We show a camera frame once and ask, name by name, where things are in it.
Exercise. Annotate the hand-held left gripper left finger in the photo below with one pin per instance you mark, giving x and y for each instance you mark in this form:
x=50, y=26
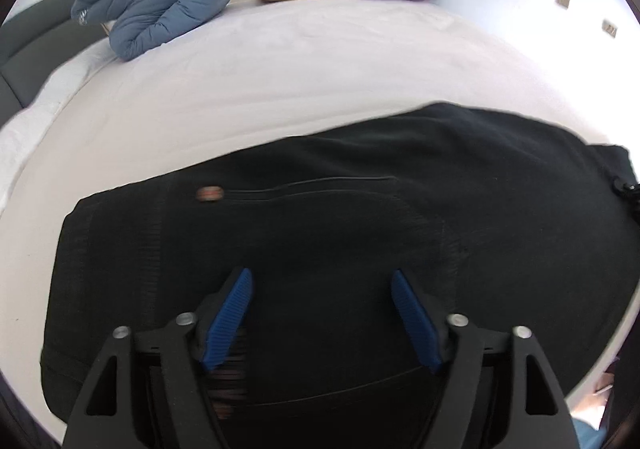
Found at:
x=228, y=316

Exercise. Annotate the grey headboard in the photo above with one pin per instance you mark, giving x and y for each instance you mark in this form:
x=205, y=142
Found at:
x=30, y=44

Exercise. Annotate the blue folded duvet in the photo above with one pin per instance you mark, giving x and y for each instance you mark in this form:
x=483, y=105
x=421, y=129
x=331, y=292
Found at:
x=150, y=4

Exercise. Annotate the bed with white sheet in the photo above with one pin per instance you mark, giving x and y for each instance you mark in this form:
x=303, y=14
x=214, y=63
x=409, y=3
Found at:
x=280, y=79

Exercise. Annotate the black pants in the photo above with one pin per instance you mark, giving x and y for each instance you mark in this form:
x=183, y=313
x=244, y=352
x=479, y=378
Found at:
x=350, y=229

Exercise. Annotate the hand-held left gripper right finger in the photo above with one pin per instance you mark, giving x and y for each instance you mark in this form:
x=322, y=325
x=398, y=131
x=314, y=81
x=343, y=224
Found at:
x=415, y=316

